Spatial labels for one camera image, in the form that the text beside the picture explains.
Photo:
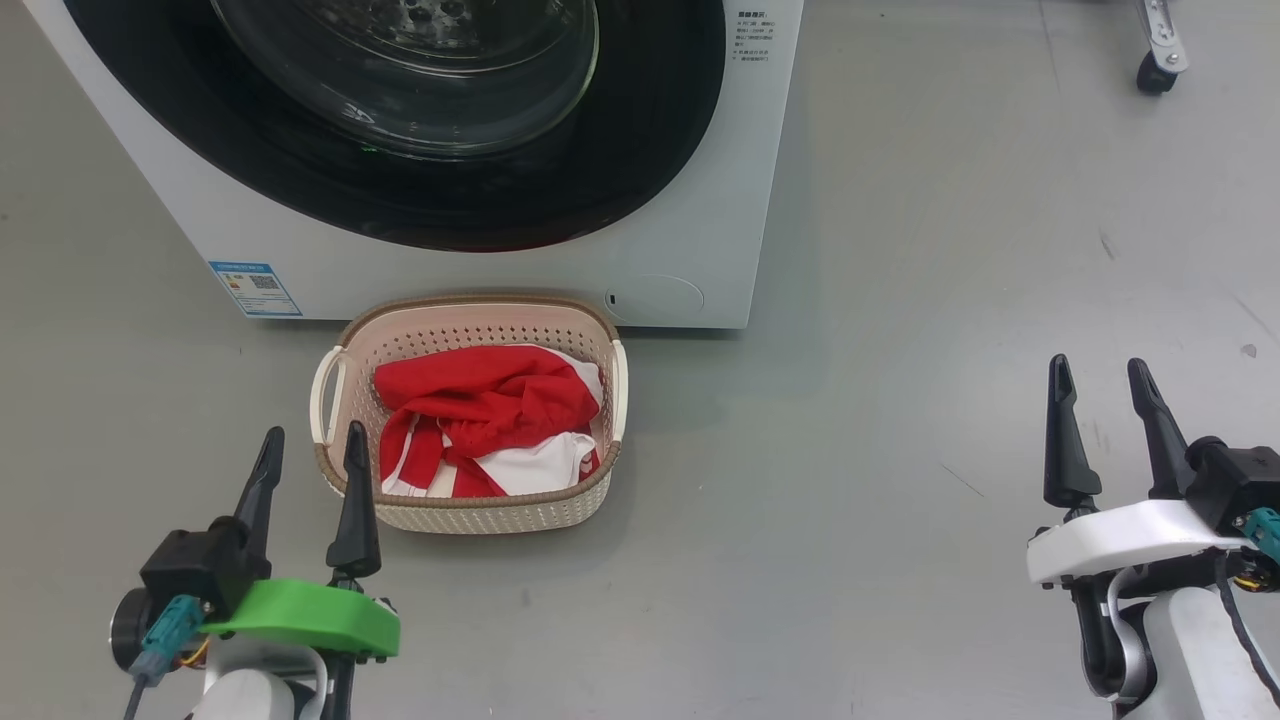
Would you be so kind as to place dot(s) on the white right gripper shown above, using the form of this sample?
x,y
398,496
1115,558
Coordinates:
x,y
1120,535

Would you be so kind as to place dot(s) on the cream perforated laundry basket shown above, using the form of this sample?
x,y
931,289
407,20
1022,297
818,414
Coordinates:
x,y
350,400

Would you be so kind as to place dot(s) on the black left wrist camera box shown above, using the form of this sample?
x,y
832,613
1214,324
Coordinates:
x,y
195,570

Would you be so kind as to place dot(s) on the red garment with white trim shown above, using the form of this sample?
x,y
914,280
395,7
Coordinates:
x,y
480,395

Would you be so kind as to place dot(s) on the black caster wheel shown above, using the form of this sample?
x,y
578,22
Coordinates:
x,y
1160,50

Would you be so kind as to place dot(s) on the blue energy label sticker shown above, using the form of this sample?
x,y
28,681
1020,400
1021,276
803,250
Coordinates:
x,y
255,290

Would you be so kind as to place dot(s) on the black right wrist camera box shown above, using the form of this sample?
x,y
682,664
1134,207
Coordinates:
x,y
1235,480

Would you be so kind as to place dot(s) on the black glass washing machine door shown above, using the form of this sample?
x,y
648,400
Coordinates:
x,y
640,130

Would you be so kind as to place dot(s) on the white washing machine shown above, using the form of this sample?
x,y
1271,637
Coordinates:
x,y
720,200

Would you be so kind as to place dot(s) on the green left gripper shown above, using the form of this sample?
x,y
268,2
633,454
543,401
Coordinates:
x,y
300,615

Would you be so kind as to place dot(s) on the red white sports jersey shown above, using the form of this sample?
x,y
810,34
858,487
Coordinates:
x,y
540,470

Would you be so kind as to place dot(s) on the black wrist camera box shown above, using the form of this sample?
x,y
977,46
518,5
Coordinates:
x,y
1235,480
195,570

